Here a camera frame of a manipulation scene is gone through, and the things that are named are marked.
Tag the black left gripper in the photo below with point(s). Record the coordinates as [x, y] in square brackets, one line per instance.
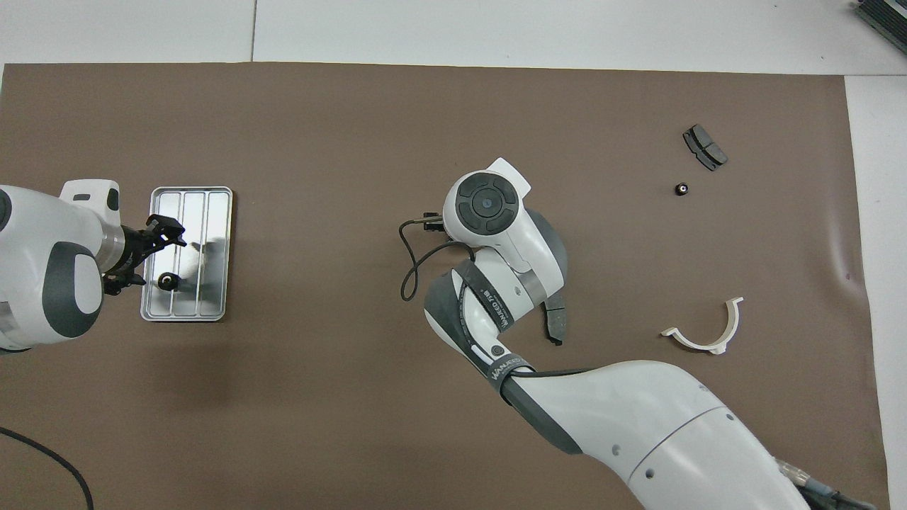
[134, 248]

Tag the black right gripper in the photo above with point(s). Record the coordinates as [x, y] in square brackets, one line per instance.
[434, 221]

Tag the large black bearing gear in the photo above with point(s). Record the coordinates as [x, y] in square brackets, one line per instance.
[168, 281]

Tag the small black bearing gear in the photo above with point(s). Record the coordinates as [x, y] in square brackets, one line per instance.
[681, 189]

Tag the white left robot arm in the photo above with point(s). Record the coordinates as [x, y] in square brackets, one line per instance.
[42, 234]

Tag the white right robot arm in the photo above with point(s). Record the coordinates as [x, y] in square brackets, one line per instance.
[638, 425]

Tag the silver metal tray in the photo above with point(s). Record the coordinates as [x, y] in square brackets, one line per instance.
[216, 297]

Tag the brown table mat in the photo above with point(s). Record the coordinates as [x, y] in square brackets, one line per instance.
[319, 142]

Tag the long grey brake pad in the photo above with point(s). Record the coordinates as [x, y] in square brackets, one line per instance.
[556, 322]

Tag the grooved grey brake pad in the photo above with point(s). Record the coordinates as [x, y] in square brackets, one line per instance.
[705, 146]

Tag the dark ribbed device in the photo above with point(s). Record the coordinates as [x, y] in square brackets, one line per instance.
[882, 18]

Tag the white curved plastic bracket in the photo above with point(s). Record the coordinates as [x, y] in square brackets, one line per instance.
[733, 322]

